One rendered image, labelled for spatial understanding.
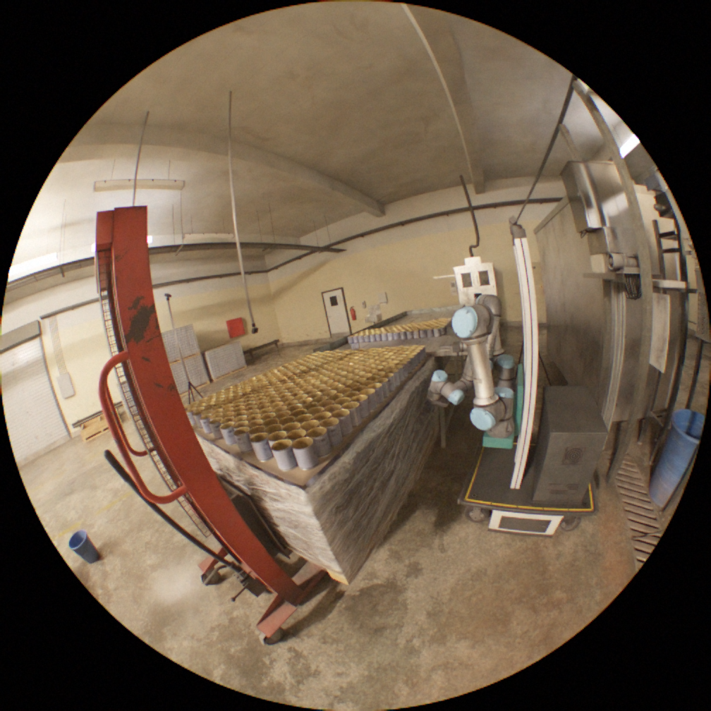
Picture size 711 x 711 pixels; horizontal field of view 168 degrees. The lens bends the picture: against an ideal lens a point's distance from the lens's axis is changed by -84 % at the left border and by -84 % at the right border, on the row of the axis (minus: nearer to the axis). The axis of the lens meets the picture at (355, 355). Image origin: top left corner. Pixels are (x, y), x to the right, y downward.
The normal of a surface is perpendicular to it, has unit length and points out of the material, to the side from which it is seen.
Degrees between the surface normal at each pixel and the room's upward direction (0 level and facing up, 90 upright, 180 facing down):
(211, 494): 90
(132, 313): 90
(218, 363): 89
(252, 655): 0
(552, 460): 90
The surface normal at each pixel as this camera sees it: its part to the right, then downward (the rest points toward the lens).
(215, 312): 0.85, -0.04
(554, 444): -0.58, 0.29
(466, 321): -0.88, 0.14
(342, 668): -0.19, -0.95
